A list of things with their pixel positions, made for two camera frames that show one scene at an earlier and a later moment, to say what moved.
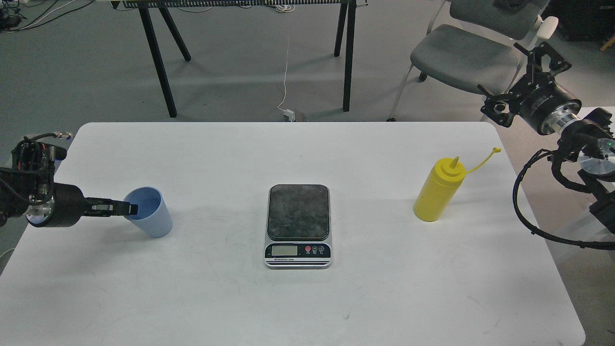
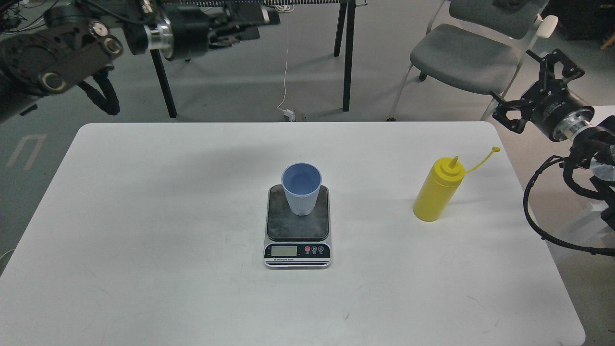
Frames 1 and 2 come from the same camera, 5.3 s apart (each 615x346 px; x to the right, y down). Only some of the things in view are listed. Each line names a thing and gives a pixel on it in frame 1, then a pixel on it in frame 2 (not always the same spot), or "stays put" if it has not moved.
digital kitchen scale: (299, 230) stays put
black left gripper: (66, 207) to (184, 32)
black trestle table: (346, 26) stays put
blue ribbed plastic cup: (153, 216) to (301, 181)
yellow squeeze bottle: (440, 187) stays put
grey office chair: (469, 46) stays put
